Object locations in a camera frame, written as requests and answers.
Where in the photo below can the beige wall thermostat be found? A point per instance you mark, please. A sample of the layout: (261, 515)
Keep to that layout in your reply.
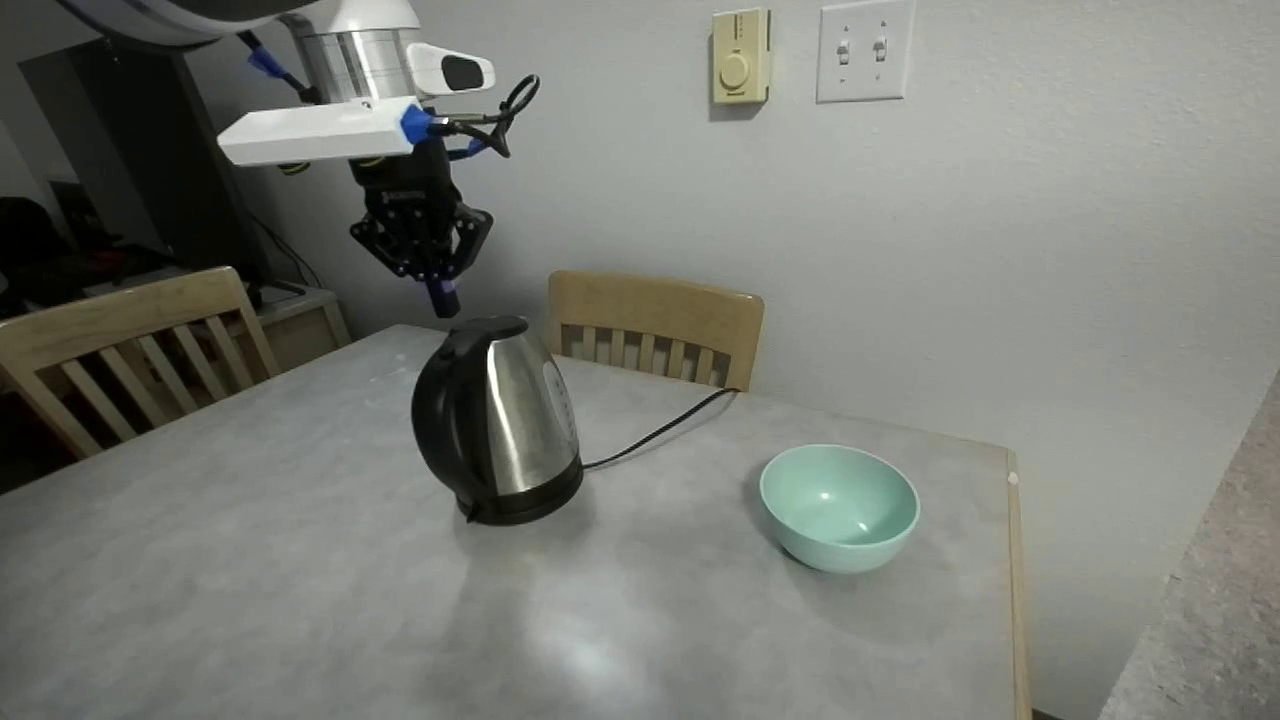
(743, 59)

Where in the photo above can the dark background shelf unit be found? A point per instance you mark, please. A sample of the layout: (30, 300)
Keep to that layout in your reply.
(134, 175)

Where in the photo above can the low wooden side cabinet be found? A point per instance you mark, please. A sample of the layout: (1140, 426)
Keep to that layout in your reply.
(305, 324)

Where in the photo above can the steel and black electric kettle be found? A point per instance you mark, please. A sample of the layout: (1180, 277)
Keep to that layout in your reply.
(499, 423)

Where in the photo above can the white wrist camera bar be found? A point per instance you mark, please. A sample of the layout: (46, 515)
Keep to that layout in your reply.
(323, 132)

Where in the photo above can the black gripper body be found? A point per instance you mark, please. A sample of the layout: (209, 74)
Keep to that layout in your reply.
(423, 214)

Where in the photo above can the grey speckled countertop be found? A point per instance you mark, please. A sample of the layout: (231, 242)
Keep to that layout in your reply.
(1207, 600)

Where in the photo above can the mint green bowl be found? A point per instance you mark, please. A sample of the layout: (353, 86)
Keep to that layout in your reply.
(843, 509)

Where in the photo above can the wooden chair with slotted backrest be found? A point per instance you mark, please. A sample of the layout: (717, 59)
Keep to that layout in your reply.
(659, 322)

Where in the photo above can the wooden chair with vertical slats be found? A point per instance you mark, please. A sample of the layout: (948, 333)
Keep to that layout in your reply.
(120, 340)

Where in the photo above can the white double light switch plate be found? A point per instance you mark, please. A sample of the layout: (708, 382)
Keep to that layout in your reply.
(865, 48)

